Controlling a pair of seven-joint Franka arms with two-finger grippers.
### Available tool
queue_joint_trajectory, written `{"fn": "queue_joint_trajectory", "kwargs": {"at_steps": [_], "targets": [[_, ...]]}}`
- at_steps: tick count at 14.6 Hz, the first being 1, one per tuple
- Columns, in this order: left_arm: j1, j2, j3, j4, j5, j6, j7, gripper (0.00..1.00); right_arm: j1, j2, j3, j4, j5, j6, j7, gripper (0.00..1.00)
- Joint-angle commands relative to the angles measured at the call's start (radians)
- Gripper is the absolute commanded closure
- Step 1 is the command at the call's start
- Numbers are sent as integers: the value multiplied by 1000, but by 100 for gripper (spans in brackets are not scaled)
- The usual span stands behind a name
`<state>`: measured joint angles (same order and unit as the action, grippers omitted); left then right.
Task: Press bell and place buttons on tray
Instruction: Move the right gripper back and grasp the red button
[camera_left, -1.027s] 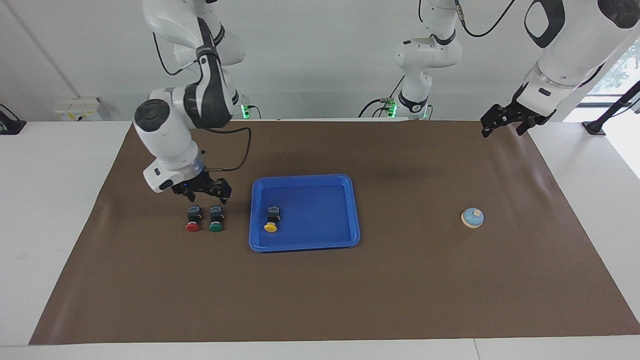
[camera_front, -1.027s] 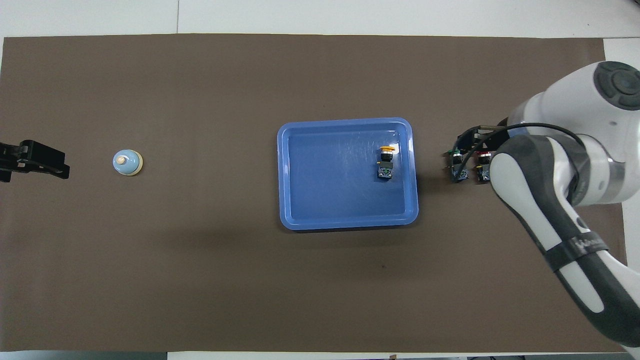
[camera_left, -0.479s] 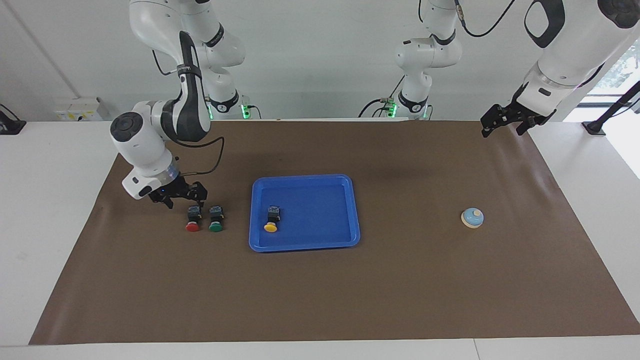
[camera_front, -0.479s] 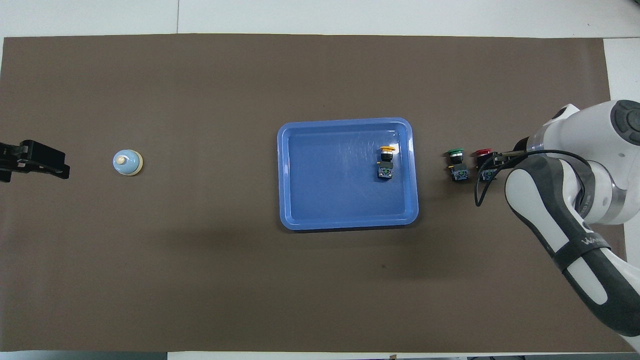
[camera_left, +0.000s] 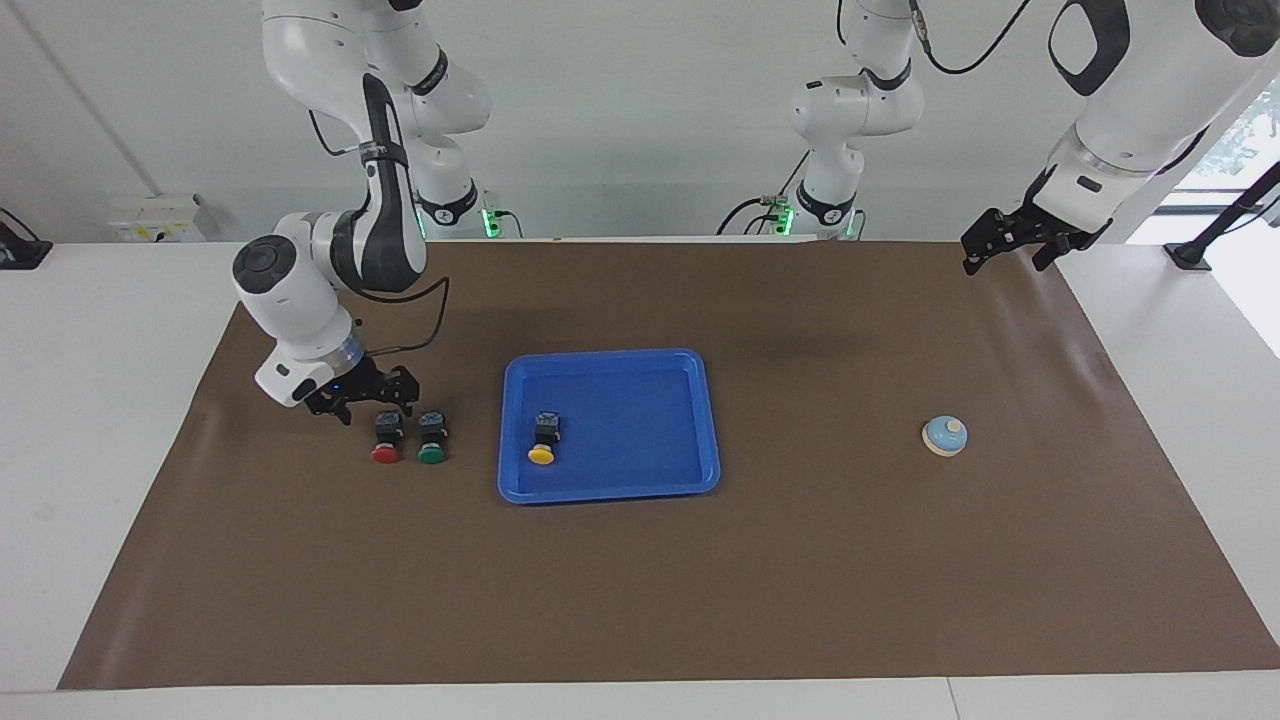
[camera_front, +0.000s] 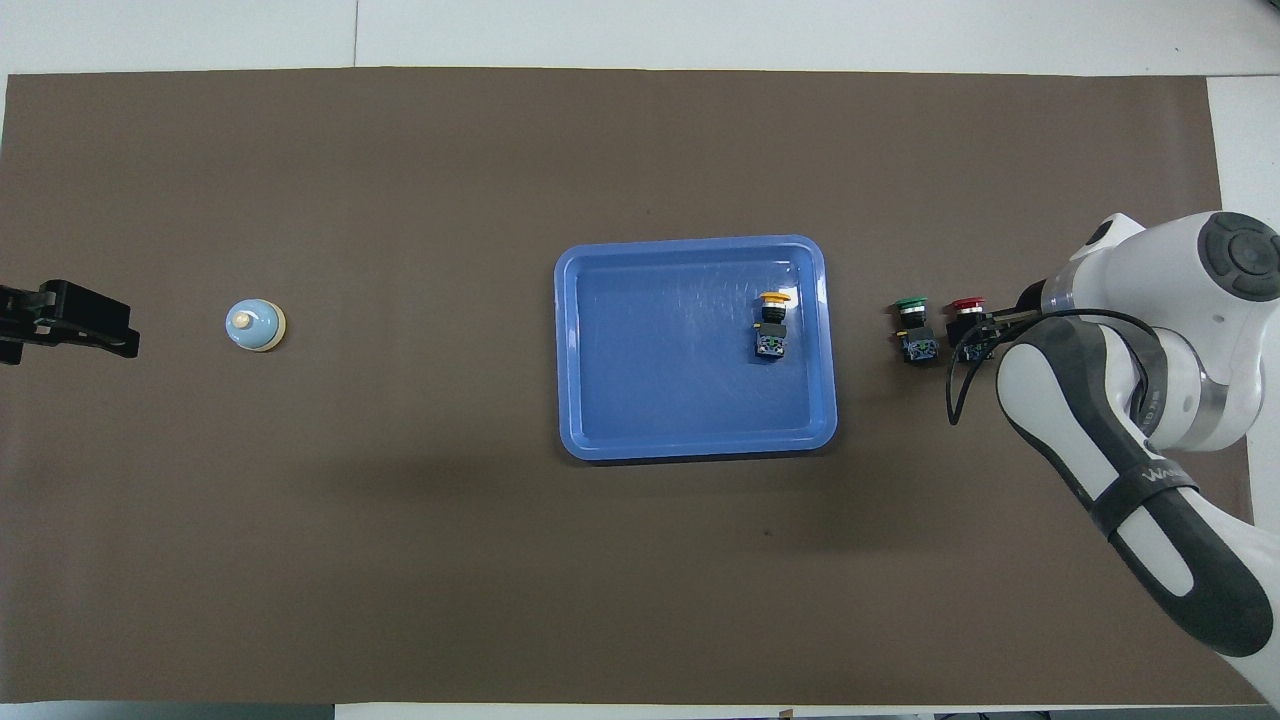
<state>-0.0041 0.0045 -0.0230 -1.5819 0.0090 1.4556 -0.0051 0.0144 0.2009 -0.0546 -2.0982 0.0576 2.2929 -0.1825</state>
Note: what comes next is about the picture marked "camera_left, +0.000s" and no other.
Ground red push button switch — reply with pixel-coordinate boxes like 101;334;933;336
370;409;404;465

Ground green push button switch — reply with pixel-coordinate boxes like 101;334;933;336
416;409;449;466

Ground yellow push button switch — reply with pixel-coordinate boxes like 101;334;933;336
527;411;562;467

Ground light blue desk bell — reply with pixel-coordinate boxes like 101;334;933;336
921;415;969;458

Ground blue plastic tray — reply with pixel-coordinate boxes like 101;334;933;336
497;347;722;505

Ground bright window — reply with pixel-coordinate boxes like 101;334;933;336
1160;75;1280;216

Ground brown table mat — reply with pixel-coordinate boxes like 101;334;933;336
57;238;1280;691

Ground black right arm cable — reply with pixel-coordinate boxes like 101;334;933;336
308;108;451;358

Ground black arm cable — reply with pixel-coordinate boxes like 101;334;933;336
908;0;1033;77
308;108;451;358

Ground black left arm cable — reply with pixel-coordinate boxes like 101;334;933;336
908;0;1033;77

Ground black camera stand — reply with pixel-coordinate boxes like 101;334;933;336
1163;160;1280;271

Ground white wall outlet box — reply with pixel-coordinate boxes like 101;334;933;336
105;195;206;243

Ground black clamp mount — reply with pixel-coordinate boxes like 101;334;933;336
0;208;53;269

